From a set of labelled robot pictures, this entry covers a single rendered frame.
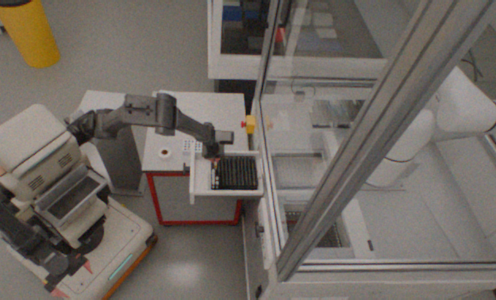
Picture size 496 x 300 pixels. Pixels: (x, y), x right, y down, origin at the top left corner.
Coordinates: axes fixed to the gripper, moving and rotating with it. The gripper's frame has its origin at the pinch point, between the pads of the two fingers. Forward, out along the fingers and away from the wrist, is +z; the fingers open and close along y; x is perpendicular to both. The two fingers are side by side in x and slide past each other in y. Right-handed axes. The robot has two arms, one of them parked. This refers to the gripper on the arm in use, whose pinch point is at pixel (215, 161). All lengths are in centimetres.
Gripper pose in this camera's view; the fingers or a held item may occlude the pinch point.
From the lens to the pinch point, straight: 144.4
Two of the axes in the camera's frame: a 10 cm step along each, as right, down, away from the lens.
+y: 10.0, -0.5, -0.8
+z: 0.9, 5.4, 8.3
